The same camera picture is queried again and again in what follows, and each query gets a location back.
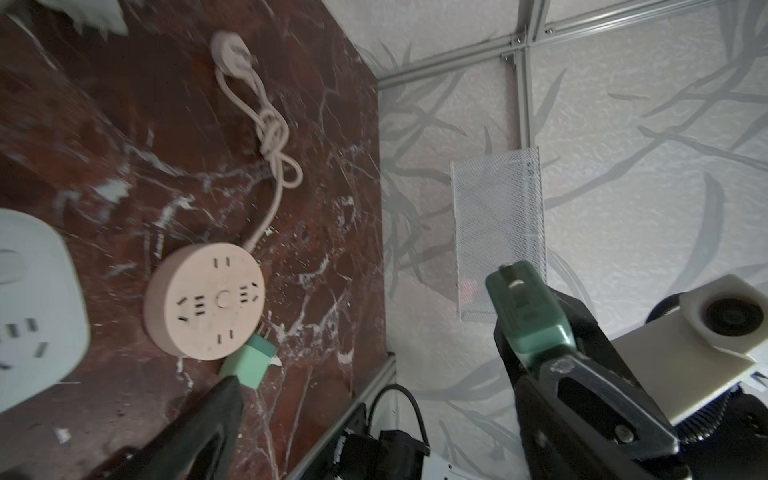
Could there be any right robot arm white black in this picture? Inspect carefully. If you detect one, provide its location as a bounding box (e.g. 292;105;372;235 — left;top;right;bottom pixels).
487;276;767;479

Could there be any white square power strip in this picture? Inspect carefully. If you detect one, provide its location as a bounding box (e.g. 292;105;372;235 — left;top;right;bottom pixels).
1;209;90;411

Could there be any pink power strip cable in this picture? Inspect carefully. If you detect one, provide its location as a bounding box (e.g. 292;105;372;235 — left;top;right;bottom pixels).
209;31;304;253

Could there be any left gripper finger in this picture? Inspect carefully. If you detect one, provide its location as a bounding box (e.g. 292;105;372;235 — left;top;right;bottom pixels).
110;376;244;479

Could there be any pink round power strip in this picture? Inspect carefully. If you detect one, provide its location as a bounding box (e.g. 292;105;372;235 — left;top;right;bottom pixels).
143;243;266;361

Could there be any white wire mesh basket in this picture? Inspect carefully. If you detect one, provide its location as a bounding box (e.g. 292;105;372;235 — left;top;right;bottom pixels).
451;148;547;324

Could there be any green plug adapter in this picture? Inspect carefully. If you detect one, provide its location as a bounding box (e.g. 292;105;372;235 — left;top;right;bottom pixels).
485;260;576;370
219;334;276;390

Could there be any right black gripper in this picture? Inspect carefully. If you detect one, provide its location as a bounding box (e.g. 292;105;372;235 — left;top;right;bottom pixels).
494;287;690;479

